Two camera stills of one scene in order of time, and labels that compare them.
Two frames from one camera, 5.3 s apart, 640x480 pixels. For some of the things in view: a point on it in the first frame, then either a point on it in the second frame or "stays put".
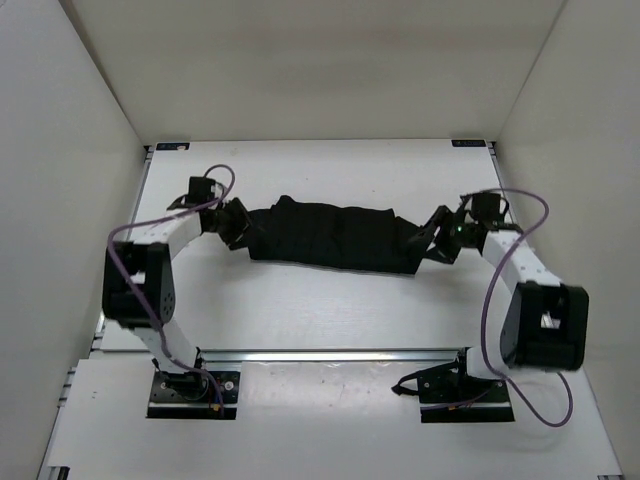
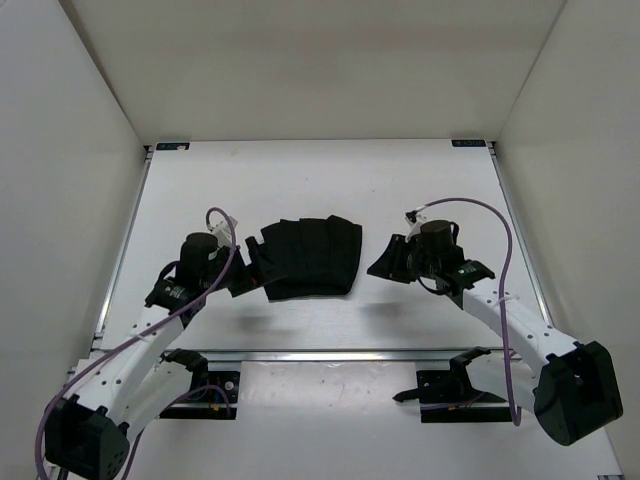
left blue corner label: (172, 146) stays put
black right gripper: (439, 249) -> (389, 265)
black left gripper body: (231, 222) -> (238, 274)
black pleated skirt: (294, 231) -> (318, 255)
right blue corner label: (468, 143) stays put
